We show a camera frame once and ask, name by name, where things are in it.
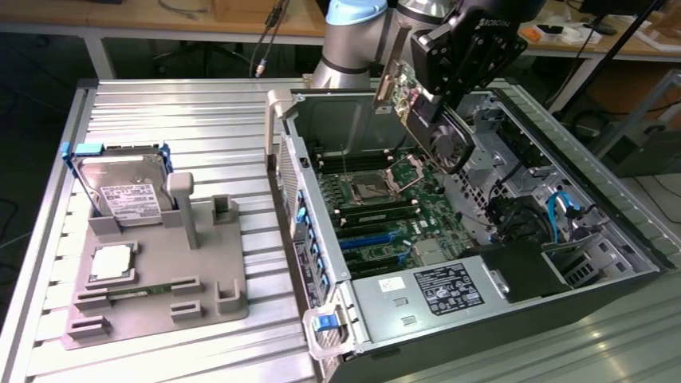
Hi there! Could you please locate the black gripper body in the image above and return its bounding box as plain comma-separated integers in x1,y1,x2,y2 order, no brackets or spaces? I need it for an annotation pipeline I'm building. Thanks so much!
444,0,549,39

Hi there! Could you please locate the graphics card with black fan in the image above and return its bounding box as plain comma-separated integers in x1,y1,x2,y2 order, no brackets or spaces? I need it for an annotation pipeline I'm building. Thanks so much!
372,22,477,175

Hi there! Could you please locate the white and orange packaging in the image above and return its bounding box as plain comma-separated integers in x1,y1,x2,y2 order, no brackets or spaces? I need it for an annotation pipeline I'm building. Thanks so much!
520,22,602,45

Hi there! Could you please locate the black tripod pole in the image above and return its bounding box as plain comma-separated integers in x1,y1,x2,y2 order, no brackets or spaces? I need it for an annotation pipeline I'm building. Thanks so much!
546,0,673,113

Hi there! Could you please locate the open metal socket cover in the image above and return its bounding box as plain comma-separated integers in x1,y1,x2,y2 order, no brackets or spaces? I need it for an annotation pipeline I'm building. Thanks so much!
385,153,430,188

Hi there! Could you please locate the metal disk bay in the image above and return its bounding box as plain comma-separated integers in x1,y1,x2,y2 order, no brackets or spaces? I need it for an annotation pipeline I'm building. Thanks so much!
452,119,533,208

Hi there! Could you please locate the CPU socket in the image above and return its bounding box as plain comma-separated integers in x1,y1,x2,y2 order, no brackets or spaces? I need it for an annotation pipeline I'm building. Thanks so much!
348,171,398,203

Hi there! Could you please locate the grey equipment box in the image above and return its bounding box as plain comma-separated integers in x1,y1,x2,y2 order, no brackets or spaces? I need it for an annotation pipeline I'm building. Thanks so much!
605,123,681,179

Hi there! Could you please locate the black installed RAM stick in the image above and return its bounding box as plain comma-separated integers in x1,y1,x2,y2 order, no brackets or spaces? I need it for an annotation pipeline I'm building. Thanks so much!
338,200,421,227

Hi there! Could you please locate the black chair base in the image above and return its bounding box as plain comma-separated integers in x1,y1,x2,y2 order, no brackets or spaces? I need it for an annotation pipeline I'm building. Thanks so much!
152,39,257,77

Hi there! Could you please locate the green motherboard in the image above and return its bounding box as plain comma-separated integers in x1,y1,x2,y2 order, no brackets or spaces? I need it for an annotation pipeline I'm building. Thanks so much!
316,149,480,280

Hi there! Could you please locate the blue expansion slot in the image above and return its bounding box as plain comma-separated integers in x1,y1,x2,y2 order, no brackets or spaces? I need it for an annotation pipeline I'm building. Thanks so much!
340,231,405,251

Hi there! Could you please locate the black expansion slot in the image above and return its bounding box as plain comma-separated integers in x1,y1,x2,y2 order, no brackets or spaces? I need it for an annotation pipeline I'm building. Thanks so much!
348,255,404,277

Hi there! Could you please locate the black plastic shroud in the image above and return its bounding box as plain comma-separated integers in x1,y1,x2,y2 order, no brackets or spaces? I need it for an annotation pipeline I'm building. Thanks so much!
462,241,573,304

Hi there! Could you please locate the grey power supply unit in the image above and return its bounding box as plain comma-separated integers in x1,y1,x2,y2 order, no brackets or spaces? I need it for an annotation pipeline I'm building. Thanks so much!
350,255,512,344

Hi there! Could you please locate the wooden desk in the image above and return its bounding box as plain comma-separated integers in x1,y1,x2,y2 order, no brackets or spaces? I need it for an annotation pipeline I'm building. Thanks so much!
0,0,681,61

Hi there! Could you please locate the open black PC case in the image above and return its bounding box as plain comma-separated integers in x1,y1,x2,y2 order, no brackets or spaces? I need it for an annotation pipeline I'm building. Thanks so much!
264,86,674,383

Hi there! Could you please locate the grey parts rack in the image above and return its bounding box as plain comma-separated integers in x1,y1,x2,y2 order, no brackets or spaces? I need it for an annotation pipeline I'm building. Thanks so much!
61,172,250,352

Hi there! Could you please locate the silver CPU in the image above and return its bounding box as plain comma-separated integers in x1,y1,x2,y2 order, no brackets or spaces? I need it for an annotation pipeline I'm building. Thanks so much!
88,247,134,282

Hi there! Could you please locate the green RAM stick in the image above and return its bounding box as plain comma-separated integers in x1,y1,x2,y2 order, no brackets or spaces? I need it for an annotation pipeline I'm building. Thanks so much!
108,283,174,298

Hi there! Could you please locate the black hanging cable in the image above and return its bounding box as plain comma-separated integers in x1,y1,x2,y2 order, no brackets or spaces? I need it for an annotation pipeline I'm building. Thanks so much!
252,0,289,79

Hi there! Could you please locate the blue wire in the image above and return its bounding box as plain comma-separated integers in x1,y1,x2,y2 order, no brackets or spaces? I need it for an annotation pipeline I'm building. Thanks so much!
546,190,581,244

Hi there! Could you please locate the hard disk with blue bracket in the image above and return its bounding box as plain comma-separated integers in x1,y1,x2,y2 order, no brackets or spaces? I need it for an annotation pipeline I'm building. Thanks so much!
58,142,177,229

